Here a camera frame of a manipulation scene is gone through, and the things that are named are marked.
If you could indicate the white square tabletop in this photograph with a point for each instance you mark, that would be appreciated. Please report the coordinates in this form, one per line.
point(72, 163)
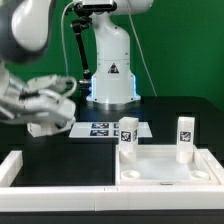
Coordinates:
point(157, 165)

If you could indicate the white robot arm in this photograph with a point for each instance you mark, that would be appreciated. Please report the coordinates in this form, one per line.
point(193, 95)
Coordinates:
point(25, 31)

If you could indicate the white U-shaped obstacle fence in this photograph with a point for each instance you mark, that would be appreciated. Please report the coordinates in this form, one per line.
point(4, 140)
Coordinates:
point(101, 198)

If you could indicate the white marker base plate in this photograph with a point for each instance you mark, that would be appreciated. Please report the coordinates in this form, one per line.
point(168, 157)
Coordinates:
point(105, 130)

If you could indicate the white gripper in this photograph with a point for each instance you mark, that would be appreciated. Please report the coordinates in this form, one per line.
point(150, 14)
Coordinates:
point(40, 100)

